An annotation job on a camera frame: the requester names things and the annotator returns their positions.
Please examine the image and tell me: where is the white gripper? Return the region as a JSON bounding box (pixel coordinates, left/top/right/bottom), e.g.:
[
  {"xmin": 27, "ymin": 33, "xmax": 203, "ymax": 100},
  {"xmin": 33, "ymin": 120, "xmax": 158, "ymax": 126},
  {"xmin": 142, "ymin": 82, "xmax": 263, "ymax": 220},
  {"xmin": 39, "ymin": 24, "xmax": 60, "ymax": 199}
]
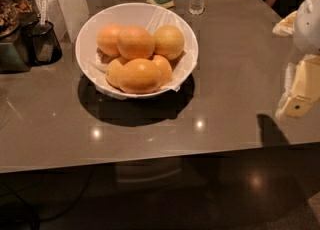
[{"xmin": 272, "ymin": 0, "xmax": 320, "ymax": 119}]

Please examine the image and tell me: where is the white paper bowl liner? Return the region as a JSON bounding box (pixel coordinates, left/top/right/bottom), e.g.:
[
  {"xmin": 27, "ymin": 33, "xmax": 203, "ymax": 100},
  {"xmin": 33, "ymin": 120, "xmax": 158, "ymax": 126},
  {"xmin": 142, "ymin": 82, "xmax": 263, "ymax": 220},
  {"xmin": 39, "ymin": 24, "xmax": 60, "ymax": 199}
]
[{"xmin": 87, "ymin": 5, "xmax": 196, "ymax": 101}]

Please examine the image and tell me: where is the white bowl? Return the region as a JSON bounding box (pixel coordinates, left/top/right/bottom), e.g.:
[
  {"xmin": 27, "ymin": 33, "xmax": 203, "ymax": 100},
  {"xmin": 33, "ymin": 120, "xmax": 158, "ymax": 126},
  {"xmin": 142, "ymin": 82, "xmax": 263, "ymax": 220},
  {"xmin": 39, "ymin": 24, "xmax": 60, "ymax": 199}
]
[{"xmin": 74, "ymin": 2, "xmax": 199, "ymax": 100}]

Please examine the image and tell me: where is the yellowish orange back right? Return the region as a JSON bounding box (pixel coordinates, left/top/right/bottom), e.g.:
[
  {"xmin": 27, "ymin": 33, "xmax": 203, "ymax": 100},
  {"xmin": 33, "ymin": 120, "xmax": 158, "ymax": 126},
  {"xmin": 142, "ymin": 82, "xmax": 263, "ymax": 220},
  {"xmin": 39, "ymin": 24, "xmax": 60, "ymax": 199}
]
[{"xmin": 153, "ymin": 25, "xmax": 185, "ymax": 60}]

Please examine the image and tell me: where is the green yellow sponge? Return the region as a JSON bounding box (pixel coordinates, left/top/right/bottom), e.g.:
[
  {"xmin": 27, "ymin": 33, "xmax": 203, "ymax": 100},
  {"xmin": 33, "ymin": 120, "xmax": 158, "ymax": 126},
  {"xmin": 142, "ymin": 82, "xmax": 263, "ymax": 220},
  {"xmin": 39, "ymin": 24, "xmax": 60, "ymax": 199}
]
[{"xmin": 146, "ymin": 0, "xmax": 175, "ymax": 9}]

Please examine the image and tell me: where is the white board panel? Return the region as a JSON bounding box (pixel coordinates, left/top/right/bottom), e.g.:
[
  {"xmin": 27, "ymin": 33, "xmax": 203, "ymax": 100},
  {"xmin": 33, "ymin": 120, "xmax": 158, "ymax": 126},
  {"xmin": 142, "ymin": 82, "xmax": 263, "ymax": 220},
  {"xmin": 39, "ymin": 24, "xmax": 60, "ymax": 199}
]
[{"xmin": 23, "ymin": 0, "xmax": 91, "ymax": 44}]

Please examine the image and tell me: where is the white tag in cup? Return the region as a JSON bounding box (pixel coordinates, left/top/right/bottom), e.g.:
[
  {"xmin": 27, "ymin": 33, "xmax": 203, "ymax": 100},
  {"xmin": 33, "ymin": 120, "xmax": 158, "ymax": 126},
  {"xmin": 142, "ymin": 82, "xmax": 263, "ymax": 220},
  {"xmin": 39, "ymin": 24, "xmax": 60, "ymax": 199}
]
[{"xmin": 38, "ymin": 0, "xmax": 48, "ymax": 27}]

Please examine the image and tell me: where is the black mesh cup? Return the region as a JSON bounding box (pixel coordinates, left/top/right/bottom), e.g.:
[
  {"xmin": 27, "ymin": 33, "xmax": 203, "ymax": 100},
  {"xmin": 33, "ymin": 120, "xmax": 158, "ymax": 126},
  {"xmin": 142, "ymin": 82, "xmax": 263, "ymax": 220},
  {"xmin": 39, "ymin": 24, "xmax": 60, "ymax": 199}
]
[{"xmin": 21, "ymin": 21, "xmax": 62, "ymax": 65}]

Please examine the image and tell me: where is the dark metal box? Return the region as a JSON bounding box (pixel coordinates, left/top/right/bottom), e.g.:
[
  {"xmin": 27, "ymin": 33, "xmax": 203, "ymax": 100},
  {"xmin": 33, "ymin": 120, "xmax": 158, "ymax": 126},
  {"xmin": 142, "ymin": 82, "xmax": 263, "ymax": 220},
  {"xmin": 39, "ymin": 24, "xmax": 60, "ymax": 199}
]
[{"xmin": 0, "ymin": 30, "xmax": 31, "ymax": 74}]

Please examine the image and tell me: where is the tray of nuts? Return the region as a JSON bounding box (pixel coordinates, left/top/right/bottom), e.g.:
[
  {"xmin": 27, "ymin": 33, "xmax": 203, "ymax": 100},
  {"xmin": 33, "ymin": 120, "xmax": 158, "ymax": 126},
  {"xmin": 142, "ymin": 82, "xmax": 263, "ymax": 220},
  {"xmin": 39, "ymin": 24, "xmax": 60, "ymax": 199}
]
[{"xmin": 0, "ymin": 0, "xmax": 33, "ymax": 38}]

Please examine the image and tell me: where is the black cable under table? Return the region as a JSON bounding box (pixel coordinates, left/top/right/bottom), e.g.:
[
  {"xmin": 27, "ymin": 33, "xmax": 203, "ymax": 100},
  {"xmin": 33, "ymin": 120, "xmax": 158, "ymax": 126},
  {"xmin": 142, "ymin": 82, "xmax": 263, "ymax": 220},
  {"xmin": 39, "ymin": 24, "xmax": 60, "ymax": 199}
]
[{"xmin": 0, "ymin": 167, "xmax": 98, "ymax": 230}]

